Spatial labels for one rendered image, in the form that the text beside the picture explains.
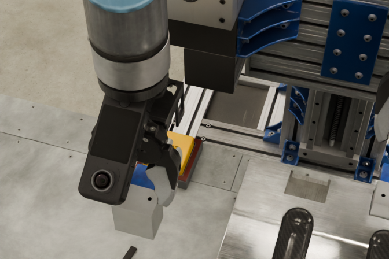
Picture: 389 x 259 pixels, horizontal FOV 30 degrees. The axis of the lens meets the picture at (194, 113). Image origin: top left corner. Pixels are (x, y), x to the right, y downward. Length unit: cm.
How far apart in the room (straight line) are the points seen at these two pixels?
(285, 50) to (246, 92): 69
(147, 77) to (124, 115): 6
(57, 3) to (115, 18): 197
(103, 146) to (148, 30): 14
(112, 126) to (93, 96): 154
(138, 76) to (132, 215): 23
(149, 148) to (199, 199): 29
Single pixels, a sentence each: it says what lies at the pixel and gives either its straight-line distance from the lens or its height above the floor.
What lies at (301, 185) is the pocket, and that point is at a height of 86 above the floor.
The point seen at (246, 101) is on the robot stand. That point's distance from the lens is 195.
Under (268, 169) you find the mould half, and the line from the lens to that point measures 96.
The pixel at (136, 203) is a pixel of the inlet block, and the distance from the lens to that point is 85.
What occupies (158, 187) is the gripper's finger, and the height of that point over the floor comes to 99.
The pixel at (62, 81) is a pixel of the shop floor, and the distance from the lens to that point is 232.
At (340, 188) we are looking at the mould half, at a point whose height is 89.
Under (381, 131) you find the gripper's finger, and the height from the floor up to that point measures 103.
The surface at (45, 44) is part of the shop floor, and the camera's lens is 245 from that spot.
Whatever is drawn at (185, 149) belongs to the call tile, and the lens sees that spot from 105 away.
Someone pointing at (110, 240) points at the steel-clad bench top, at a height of 80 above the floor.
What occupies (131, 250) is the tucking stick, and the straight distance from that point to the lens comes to 100.
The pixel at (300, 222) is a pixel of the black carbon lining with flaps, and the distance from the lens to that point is 93.
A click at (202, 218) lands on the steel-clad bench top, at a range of 102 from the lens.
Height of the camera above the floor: 166
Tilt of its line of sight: 49 degrees down
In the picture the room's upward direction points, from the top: 1 degrees counter-clockwise
